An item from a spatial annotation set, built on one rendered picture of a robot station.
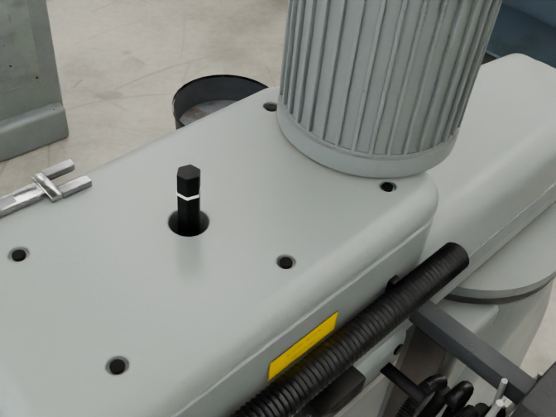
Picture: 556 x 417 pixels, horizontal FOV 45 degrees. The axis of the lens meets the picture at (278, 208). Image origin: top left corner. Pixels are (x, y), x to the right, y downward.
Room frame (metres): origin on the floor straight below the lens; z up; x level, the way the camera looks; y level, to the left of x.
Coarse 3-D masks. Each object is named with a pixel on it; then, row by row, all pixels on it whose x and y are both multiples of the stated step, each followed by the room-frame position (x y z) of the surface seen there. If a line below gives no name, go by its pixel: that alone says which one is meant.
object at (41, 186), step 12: (48, 168) 0.47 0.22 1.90; (60, 168) 0.48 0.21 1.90; (72, 168) 0.48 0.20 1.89; (36, 180) 0.46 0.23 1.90; (48, 180) 0.46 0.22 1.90; (72, 180) 0.46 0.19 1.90; (84, 180) 0.46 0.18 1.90; (12, 192) 0.44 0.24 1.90; (24, 192) 0.44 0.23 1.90; (36, 192) 0.44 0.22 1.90; (48, 192) 0.44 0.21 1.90; (60, 192) 0.44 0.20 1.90; (72, 192) 0.45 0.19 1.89; (0, 204) 0.42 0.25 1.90; (12, 204) 0.42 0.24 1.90; (24, 204) 0.43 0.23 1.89; (0, 216) 0.41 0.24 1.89
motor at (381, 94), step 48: (288, 0) 0.62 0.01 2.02; (336, 0) 0.54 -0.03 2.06; (384, 0) 0.52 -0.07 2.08; (432, 0) 0.53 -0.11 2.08; (480, 0) 0.54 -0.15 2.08; (288, 48) 0.59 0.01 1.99; (336, 48) 0.53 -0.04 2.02; (384, 48) 0.53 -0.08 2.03; (432, 48) 0.53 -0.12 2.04; (480, 48) 0.57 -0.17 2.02; (288, 96) 0.59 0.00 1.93; (336, 96) 0.54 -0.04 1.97; (384, 96) 0.52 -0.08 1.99; (432, 96) 0.53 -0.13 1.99; (336, 144) 0.53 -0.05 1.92; (384, 144) 0.53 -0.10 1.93; (432, 144) 0.54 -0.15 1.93
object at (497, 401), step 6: (540, 372) 0.51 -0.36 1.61; (504, 378) 0.46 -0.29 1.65; (534, 378) 0.51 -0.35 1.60; (504, 384) 0.46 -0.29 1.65; (498, 390) 0.46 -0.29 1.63; (504, 390) 0.46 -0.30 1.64; (498, 396) 0.46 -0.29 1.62; (498, 402) 0.43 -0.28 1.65; (492, 408) 0.43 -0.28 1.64; (498, 408) 0.43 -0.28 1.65; (510, 408) 0.50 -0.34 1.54; (486, 414) 0.44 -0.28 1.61; (492, 414) 0.43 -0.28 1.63
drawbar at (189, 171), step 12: (180, 168) 0.44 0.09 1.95; (192, 168) 0.44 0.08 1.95; (180, 180) 0.42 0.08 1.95; (192, 180) 0.42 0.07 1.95; (180, 192) 0.42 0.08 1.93; (192, 192) 0.42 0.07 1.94; (180, 204) 0.42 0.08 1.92; (192, 204) 0.42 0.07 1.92; (180, 216) 0.42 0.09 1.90; (192, 216) 0.42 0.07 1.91; (180, 228) 0.42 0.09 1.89; (192, 228) 0.42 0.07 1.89
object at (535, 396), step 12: (552, 372) 0.43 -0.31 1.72; (540, 384) 0.41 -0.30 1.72; (552, 384) 0.42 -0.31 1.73; (528, 396) 0.40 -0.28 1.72; (540, 396) 0.40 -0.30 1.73; (552, 396) 0.40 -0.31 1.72; (516, 408) 0.39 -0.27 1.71; (528, 408) 0.38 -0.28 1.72; (540, 408) 0.38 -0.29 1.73; (552, 408) 0.39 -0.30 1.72
